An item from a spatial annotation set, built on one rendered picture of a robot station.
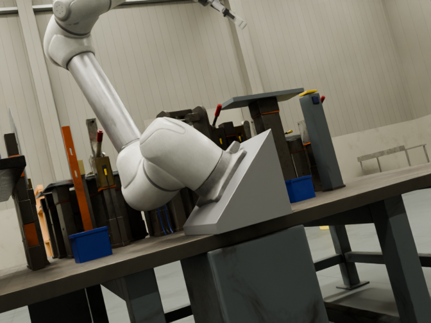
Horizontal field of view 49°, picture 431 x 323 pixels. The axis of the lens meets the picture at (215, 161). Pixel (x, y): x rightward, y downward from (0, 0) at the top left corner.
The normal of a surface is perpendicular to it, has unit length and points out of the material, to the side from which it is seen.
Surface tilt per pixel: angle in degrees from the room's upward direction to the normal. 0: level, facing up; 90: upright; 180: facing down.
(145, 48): 90
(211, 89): 90
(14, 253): 90
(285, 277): 90
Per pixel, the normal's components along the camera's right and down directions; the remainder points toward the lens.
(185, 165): -0.04, 0.38
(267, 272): 0.35, -0.16
